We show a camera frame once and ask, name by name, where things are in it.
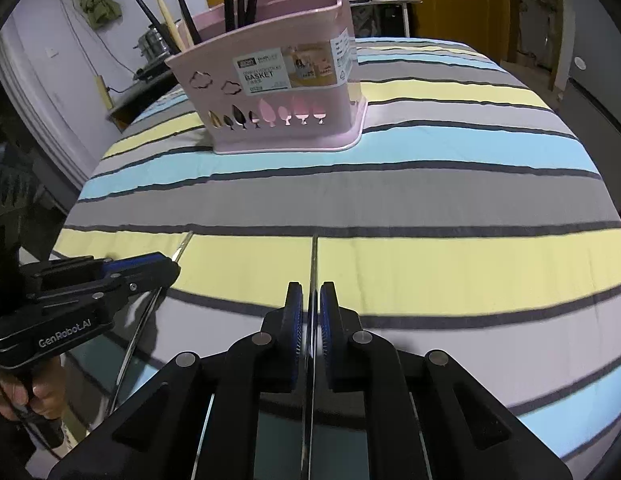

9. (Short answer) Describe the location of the person's left hand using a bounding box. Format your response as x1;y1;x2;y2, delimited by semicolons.
0;360;67;422

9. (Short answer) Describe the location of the grey refrigerator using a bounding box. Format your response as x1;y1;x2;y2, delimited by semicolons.
565;42;621;161

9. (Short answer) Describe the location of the white round board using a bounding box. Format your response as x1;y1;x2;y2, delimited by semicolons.
0;25;107;197

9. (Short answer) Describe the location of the metal side table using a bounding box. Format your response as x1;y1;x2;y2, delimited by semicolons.
348;0;422;39

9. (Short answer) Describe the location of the yellow wooden door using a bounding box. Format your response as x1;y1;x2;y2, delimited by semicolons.
405;0;514;64

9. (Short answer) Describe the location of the black induction cooker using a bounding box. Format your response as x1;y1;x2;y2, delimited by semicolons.
133;57;174;84

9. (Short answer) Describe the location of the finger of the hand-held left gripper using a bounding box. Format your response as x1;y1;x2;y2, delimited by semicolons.
20;253;167;292
33;260;182;312

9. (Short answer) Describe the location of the steel steamer pot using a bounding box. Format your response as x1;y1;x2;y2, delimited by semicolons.
135;27;172;64

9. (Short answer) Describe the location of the person's left forearm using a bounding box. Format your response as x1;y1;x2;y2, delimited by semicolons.
0;405;44;480

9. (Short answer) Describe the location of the low wooden table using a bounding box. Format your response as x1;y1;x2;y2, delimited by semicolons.
106;77;184;134

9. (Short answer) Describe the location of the yellowish power strip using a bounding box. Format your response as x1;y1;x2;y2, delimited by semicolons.
93;74;113;110

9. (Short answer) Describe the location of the metal chopstick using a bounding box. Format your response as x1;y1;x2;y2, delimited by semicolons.
106;231;194;414
299;234;319;480

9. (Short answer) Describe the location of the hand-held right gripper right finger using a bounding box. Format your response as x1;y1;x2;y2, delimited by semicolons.
318;281;574;480

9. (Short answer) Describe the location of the pink plastic chopstick basket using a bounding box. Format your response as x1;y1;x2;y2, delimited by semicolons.
164;0;369;156

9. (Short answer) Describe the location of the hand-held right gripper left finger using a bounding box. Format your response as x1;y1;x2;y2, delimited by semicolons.
48;281;305;480

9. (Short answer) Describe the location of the striped tablecloth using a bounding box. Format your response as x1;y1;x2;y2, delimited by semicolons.
50;36;621;466

